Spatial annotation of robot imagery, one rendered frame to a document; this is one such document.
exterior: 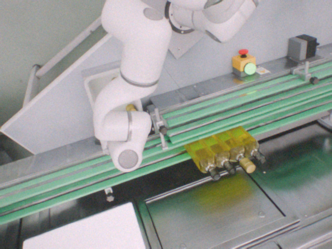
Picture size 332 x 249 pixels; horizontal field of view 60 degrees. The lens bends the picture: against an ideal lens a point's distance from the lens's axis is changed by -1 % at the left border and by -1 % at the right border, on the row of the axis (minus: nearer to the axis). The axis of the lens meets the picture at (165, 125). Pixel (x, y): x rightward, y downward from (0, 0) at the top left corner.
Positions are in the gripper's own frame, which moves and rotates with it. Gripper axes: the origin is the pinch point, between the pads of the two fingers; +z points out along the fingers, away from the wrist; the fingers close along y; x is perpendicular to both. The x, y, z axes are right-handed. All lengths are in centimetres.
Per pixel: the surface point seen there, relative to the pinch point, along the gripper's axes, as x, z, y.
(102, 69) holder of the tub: 20.5, 9.4, 3.3
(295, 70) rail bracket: 2, 1, 76
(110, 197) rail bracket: -22.8, 0.7, -7.6
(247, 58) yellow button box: 10, 8, 59
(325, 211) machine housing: -40, -29, 57
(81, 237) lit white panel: -31.6, -2.3, -20.9
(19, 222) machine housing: -29, 20, -44
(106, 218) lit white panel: -30.2, 1.4, -11.4
